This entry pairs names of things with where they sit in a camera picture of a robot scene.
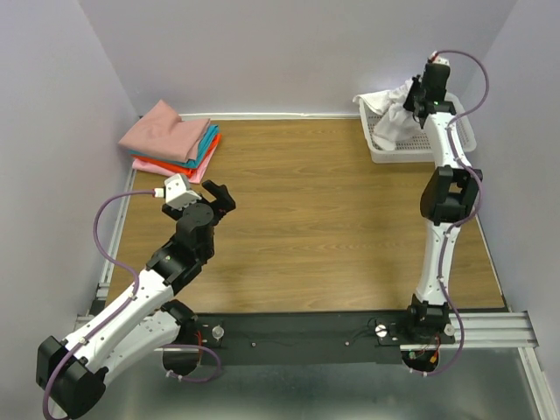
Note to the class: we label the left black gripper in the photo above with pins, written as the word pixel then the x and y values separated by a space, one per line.
pixel 223 204

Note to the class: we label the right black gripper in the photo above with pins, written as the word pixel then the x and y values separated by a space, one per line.
pixel 413 85

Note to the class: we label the white t shirt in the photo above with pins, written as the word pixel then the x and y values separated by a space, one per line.
pixel 396 124

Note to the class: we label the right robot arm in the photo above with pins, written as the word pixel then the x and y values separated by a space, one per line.
pixel 447 202

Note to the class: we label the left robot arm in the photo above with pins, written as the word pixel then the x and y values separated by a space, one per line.
pixel 74 372

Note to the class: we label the orange folded shirt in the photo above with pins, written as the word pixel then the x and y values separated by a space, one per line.
pixel 195 174

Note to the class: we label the teal folded shirt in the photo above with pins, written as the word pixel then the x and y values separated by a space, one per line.
pixel 208 141

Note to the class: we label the white plastic basket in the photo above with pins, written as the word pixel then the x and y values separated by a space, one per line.
pixel 416 149

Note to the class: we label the dusty pink folded shirt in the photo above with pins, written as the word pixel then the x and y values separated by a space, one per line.
pixel 162 133

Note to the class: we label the light pink folded shirt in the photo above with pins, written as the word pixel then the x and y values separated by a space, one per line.
pixel 138 166

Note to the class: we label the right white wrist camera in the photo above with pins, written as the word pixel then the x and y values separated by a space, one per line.
pixel 437 58

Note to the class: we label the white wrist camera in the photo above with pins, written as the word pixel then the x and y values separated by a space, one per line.
pixel 437 58
pixel 177 192

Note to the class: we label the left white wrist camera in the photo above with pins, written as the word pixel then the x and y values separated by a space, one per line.
pixel 177 192

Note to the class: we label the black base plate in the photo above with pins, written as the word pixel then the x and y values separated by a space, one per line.
pixel 303 338

